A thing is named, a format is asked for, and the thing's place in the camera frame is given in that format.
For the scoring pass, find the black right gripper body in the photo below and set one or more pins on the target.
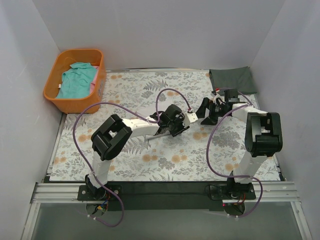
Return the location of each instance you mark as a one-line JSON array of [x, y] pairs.
[[212, 111]]

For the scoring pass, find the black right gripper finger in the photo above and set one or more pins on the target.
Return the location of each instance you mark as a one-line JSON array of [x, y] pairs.
[[209, 121], [201, 112]]

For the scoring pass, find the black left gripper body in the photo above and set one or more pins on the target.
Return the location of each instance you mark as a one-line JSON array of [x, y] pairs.
[[176, 129]]

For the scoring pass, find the white t shirt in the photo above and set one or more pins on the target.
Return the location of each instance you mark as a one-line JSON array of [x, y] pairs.
[[150, 137]]

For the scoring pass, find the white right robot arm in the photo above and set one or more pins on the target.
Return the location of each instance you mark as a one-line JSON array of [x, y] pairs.
[[263, 138]]

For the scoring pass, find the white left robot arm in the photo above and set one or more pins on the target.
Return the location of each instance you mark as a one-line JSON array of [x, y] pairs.
[[111, 137]]

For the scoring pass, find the floral patterned table mat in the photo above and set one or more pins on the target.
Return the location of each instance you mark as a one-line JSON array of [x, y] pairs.
[[201, 153]]

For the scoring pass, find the folded dark green t shirt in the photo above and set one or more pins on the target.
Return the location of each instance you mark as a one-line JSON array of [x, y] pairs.
[[236, 78]]

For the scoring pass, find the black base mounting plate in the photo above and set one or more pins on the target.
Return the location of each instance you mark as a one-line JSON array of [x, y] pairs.
[[166, 195]]

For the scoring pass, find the pink t shirt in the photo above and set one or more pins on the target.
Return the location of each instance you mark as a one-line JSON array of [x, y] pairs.
[[93, 76]]

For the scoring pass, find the orange plastic basket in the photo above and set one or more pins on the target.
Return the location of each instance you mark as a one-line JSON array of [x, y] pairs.
[[74, 106]]

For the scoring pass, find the teal t shirt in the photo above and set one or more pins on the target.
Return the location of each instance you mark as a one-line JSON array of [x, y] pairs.
[[75, 82]]

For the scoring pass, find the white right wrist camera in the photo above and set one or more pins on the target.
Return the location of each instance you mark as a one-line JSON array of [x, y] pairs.
[[217, 94]]

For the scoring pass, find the aluminium frame rail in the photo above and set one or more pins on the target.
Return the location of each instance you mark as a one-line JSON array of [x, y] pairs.
[[273, 191]]

